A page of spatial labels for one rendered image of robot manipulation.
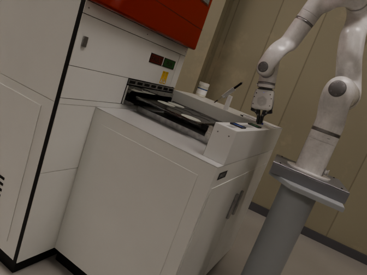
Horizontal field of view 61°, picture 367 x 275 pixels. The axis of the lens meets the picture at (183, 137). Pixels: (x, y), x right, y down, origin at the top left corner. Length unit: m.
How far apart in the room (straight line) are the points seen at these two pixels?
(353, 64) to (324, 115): 0.24
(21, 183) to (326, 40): 2.70
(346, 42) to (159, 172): 0.93
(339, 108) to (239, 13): 2.12
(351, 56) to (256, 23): 1.90
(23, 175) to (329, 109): 1.30
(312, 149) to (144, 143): 0.70
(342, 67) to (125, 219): 1.12
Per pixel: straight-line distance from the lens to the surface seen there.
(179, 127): 1.50
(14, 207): 1.57
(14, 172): 1.54
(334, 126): 1.43
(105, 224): 1.47
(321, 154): 1.43
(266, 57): 1.51
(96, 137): 1.44
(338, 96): 1.37
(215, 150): 1.20
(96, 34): 1.34
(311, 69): 3.18
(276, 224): 1.49
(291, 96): 3.16
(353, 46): 1.49
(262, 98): 1.58
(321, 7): 1.61
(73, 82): 1.32
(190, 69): 3.10
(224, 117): 1.77
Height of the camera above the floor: 1.11
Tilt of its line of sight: 12 degrees down
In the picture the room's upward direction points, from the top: 20 degrees clockwise
